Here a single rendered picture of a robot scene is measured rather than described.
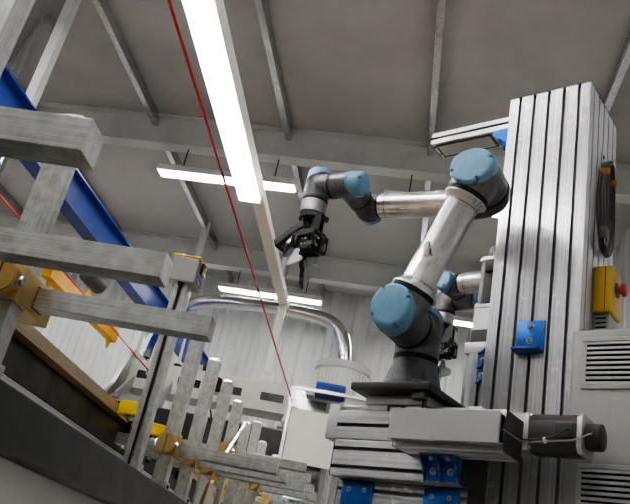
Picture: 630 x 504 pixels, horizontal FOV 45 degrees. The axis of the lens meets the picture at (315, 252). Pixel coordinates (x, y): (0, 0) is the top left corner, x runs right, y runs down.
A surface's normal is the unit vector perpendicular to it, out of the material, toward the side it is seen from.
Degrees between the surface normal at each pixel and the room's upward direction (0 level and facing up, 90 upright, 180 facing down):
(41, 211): 90
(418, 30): 180
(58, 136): 90
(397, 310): 97
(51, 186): 90
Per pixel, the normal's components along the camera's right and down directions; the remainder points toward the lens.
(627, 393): -0.57, -0.44
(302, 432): -0.05, -0.44
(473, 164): -0.40, -0.56
